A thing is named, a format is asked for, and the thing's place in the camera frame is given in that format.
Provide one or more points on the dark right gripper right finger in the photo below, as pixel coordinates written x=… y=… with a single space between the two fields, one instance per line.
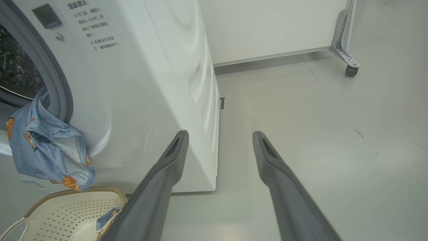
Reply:
x=291 y=201

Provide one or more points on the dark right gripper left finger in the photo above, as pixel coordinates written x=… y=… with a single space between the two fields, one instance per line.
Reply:
x=153 y=194

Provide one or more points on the blue bear-print garment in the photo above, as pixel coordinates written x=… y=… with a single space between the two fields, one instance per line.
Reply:
x=43 y=147
x=107 y=219

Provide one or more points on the white front-load washing machine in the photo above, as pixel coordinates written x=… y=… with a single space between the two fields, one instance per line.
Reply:
x=140 y=83

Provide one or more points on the cream perforated laundry basket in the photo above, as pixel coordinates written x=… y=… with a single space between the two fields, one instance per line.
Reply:
x=60 y=214

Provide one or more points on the grey metal caster leg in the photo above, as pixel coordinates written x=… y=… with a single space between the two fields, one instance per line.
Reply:
x=341 y=47

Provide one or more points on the white partition panel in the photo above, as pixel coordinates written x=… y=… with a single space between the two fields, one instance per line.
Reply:
x=267 y=26

